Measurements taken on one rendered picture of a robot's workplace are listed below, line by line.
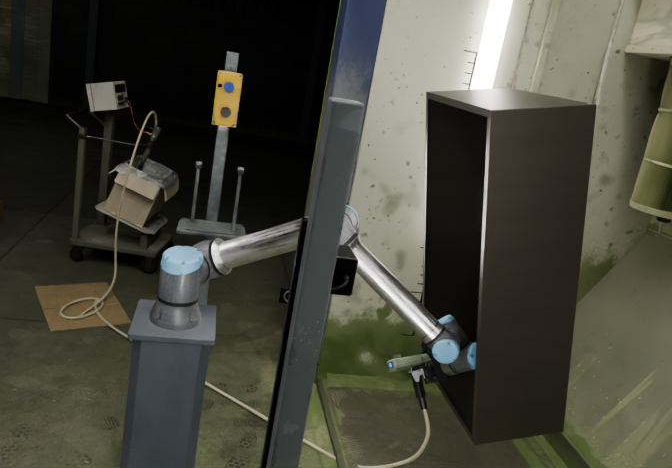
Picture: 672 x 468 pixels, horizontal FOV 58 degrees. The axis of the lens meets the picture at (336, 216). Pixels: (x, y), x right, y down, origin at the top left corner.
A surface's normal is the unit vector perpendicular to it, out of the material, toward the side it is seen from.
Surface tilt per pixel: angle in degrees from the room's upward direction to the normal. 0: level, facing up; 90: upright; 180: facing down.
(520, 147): 90
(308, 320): 90
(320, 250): 90
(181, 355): 90
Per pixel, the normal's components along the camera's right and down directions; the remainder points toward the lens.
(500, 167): 0.18, 0.29
